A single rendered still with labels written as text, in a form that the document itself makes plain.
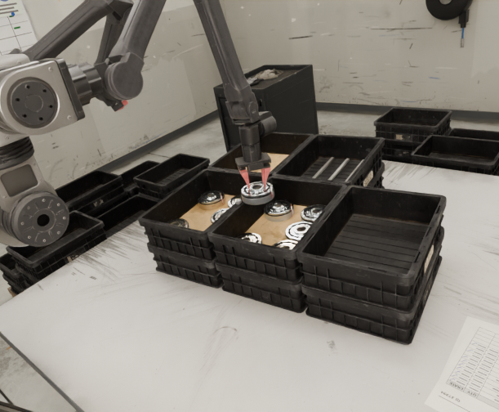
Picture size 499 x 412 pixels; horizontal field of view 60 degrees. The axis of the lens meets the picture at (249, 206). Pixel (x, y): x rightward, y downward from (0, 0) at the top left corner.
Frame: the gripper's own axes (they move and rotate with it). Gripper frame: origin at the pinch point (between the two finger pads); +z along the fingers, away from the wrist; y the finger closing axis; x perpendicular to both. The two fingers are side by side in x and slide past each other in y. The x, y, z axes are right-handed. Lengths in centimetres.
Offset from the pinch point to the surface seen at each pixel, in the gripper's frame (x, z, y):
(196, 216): -21.5, 17.3, 20.7
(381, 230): 15.7, 16.1, -34.5
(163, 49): -379, -5, 22
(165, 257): -7.3, 23.1, 33.9
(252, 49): -421, 15, -82
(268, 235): 3.3, 17.0, -1.1
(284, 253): 28.1, 8.3, -0.7
